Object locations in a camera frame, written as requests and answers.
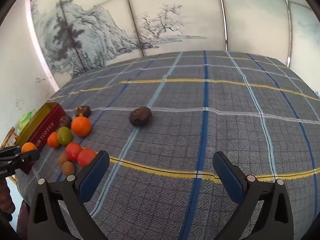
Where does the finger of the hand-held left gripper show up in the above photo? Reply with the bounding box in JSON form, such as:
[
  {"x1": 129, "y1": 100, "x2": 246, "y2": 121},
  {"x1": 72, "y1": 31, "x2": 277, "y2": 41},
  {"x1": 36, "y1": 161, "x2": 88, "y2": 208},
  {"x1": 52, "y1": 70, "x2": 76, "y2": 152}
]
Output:
[
  {"x1": 0, "y1": 146, "x2": 22, "y2": 157},
  {"x1": 0, "y1": 150, "x2": 41, "y2": 173}
]

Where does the grey plaid cloth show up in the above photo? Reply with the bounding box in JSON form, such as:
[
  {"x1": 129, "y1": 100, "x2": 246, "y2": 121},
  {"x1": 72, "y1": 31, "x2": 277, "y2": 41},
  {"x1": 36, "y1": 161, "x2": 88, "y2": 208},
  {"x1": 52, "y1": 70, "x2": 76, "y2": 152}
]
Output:
[{"x1": 16, "y1": 51, "x2": 320, "y2": 240}]

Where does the red tomato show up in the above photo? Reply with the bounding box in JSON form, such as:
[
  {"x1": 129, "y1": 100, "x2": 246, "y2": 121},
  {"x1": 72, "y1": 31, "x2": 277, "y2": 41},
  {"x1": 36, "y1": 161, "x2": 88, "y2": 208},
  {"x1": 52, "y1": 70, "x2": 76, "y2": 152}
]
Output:
[
  {"x1": 77, "y1": 148, "x2": 97, "y2": 168},
  {"x1": 65, "y1": 142, "x2": 82, "y2": 161}
]

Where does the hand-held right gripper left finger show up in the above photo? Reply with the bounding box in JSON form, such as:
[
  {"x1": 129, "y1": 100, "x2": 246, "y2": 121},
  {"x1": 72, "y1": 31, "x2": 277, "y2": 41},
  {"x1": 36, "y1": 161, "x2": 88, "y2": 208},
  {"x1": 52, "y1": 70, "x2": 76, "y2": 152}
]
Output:
[{"x1": 28, "y1": 150, "x2": 110, "y2": 240}]

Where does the green round fruit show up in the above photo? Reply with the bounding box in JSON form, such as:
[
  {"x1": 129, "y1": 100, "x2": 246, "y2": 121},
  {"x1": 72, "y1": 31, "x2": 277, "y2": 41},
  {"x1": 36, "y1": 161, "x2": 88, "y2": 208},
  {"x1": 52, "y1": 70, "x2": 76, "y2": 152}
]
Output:
[{"x1": 57, "y1": 126, "x2": 74, "y2": 146}]

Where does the green snack packet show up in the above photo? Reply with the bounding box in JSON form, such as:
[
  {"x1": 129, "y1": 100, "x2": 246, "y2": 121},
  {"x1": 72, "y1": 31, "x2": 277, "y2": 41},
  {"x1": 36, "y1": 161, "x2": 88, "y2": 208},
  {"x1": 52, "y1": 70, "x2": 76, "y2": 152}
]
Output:
[{"x1": 19, "y1": 110, "x2": 35, "y2": 134}]

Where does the red and gold tin box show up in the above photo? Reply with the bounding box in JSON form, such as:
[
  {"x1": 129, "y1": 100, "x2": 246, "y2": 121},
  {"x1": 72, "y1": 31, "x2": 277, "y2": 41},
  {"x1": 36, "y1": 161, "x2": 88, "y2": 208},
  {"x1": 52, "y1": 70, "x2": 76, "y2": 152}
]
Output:
[{"x1": 14, "y1": 102, "x2": 66, "y2": 175}]

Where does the brown chocolate muffin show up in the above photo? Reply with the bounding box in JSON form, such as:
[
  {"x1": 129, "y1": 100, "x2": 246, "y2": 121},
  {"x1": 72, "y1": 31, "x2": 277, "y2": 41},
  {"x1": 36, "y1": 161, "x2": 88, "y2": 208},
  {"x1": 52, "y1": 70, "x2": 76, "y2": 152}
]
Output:
[
  {"x1": 75, "y1": 105, "x2": 91, "y2": 118},
  {"x1": 129, "y1": 106, "x2": 152, "y2": 127}
]

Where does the large orange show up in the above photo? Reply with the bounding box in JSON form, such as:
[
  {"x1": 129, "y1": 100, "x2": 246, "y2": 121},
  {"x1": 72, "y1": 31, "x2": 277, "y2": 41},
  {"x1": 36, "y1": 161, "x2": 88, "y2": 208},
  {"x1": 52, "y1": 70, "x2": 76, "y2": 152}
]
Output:
[{"x1": 71, "y1": 116, "x2": 92, "y2": 137}]

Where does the wooden chair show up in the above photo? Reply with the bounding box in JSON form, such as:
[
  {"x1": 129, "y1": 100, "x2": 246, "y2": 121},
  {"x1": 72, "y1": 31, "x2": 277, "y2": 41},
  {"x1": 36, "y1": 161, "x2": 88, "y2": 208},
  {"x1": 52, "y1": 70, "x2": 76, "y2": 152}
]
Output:
[{"x1": 0, "y1": 127, "x2": 19, "y2": 148}]

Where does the small dark brown fruit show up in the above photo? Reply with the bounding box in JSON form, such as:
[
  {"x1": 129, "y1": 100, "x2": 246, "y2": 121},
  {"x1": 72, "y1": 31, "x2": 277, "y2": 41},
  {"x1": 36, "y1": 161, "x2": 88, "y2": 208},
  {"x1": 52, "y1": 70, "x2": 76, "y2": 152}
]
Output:
[{"x1": 59, "y1": 115, "x2": 73, "y2": 128}]

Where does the small tangerine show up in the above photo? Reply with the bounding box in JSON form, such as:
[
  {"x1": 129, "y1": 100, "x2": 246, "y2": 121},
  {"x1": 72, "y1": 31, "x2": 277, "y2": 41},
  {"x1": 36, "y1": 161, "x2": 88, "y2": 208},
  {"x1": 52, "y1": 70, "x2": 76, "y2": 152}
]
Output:
[
  {"x1": 47, "y1": 132, "x2": 60, "y2": 149},
  {"x1": 21, "y1": 142, "x2": 38, "y2": 153}
]

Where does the light brown longan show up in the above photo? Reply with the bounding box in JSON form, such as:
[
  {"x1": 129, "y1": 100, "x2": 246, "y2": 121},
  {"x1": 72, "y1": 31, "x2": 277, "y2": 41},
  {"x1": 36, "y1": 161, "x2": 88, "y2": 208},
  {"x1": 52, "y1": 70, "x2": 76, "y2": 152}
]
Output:
[
  {"x1": 58, "y1": 153, "x2": 70, "y2": 167},
  {"x1": 61, "y1": 161, "x2": 76, "y2": 176}
]

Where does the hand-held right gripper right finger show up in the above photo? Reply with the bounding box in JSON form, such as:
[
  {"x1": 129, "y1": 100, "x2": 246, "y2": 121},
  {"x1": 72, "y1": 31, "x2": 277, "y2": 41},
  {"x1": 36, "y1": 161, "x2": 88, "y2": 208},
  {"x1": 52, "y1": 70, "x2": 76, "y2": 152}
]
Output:
[{"x1": 212, "y1": 151, "x2": 294, "y2": 240}]

